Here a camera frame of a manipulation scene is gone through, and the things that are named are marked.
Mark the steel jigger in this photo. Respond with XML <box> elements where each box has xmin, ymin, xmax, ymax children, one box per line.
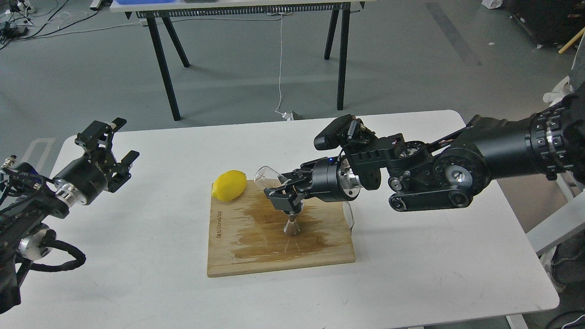
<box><xmin>282</xmin><ymin>207</ymin><xmax>303</xmax><ymax>237</ymax></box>

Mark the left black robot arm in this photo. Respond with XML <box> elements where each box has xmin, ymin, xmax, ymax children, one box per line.
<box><xmin>0</xmin><ymin>118</ymin><xmax>139</xmax><ymax>313</ymax></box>

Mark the white office chair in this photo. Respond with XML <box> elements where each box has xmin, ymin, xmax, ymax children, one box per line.
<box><xmin>542</xmin><ymin>75</ymin><xmax>575</xmax><ymax>106</ymax></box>

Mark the clear glass measuring cup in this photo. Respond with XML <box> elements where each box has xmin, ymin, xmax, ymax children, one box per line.
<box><xmin>254</xmin><ymin>166</ymin><xmax>291</xmax><ymax>189</ymax></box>

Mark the wooden cutting board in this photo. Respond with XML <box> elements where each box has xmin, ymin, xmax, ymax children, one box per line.
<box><xmin>207</xmin><ymin>180</ymin><xmax>356</xmax><ymax>277</ymax></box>

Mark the yellow lemon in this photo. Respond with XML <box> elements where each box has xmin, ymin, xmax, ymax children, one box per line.
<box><xmin>211</xmin><ymin>170</ymin><xmax>247</xmax><ymax>202</ymax></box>

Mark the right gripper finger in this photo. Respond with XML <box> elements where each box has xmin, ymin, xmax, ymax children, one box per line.
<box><xmin>278</xmin><ymin>167</ymin><xmax>314</xmax><ymax>188</ymax></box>
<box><xmin>263</xmin><ymin>185</ymin><xmax>307</xmax><ymax>214</ymax></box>

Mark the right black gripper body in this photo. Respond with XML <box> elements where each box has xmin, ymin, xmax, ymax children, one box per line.
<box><xmin>299</xmin><ymin>158</ymin><xmax>362</xmax><ymax>202</ymax></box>

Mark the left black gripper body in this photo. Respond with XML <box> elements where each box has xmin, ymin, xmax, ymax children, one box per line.
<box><xmin>53</xmin><ymin>158</ymin><xmax>119</xmax><ymax>206</ymax></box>

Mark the floor cables bundle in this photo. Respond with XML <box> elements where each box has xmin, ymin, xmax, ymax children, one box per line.
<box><xmin>0</xmin><ymin>0</ymin><xmax>99</xmax><ymax>46</ymax></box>

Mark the white hanging cable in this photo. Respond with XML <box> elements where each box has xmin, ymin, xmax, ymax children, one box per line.
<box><xmin>273</xmin><ymin>13</ymin><xmax>304</xmax><ymax>122</ymax></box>

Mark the black legged background table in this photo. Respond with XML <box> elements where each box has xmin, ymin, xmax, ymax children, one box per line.
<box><xmin>101</xmin><ymin>4</ymin><xmax>374</xmax><ymax>130</ymax></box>

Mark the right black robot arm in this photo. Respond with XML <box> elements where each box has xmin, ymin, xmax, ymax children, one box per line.
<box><xmin>255</xmin><ymin>94</ymin><xmax>584</xmax><ymax>217</ymax></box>

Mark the blue tray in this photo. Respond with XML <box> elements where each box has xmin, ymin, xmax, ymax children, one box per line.
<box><xmin>116</xmin><ymin>0</ymin><xmax>174</xmax><ymax>5</ymax></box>

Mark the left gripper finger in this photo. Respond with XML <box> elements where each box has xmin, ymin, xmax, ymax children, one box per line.
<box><xmin>75</xmin><ymin>118</ymin><xmax>128</xmax><ymax>167</ymax></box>
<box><xmin>108</xmin><ymin>150</ymin><xmax>140</xmax><ymax>192</ymax></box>

